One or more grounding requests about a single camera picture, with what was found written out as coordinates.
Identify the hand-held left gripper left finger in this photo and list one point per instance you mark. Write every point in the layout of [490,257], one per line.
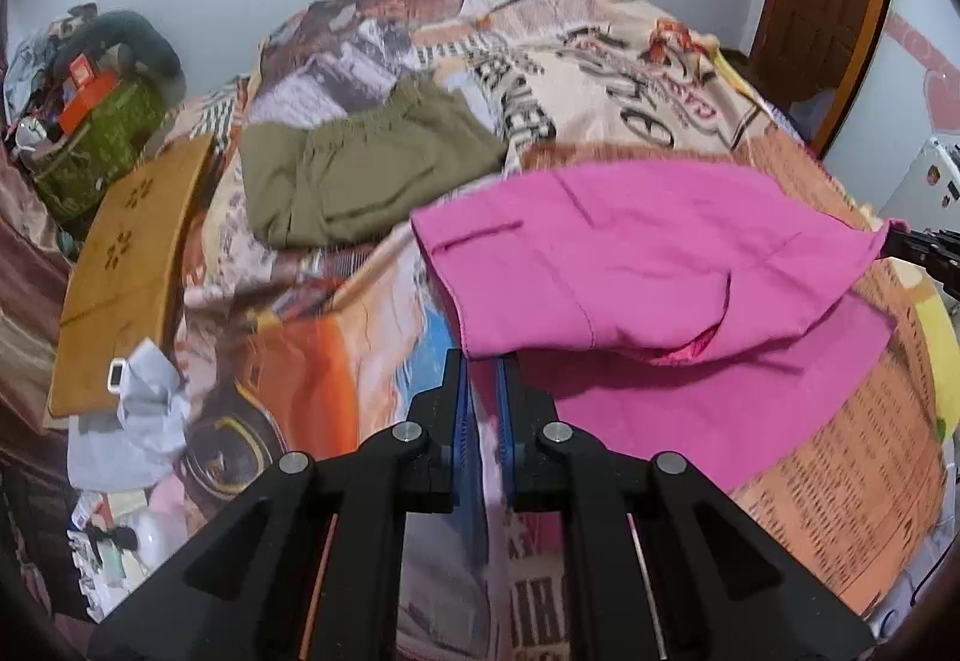
[460,428]

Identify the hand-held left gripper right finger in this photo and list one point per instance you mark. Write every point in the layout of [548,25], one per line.
[506,436]

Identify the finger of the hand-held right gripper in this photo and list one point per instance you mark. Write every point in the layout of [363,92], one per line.
[919,250]

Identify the pink pants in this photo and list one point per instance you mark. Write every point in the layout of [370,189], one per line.
[637,256]

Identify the olive green pants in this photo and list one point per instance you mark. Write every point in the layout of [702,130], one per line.
[360,181]

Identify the white appliance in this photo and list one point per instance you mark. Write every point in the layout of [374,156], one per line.
[926,181]

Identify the yellow bedsheet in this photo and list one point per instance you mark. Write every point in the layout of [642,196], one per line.
[941,346]

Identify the printed blanket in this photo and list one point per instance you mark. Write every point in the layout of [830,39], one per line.
[315,346]

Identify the grey white cloth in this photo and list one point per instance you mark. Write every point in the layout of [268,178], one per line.
[142,428]

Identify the small white device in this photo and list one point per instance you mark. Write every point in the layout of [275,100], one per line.
[118,376]

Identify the pile of assorted packets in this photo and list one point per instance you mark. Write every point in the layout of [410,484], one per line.
[120,533]

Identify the brown wooden board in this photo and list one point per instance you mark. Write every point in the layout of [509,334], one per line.
[127,271]

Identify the brown curtain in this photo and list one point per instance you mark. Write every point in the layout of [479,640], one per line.
[30,301]

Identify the green bag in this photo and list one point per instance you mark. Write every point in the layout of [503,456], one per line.
[105,144]

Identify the dark grey neck pillow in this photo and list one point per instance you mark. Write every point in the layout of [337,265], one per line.
[150,42]

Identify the orange box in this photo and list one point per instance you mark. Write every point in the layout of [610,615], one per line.
[86,102]

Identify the patterned cloth pile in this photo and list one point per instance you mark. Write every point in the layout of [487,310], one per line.
[37,61]

